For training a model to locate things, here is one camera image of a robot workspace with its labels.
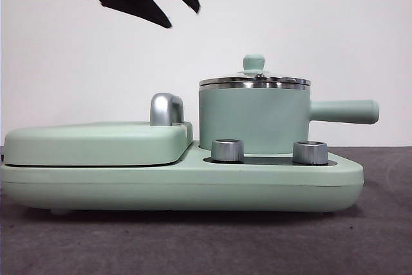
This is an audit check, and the green pot with long handle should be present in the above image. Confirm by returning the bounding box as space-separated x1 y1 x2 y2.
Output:
198 83 380 156

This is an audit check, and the green breakfast machine base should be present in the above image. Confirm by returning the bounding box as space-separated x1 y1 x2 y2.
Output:
0 146 365 216

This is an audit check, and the glass lid with green knob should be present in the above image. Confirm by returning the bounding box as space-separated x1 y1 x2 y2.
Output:
198 54 312 91

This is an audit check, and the silver cover handle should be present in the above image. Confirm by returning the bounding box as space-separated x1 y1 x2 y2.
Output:
149 93 185 127

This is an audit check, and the green hinged griddle cover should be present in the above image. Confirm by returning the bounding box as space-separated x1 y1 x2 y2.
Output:
3 122 194 168

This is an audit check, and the silver control knob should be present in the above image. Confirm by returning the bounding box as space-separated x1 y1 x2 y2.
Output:
211 138 245 163
292 141 328 165

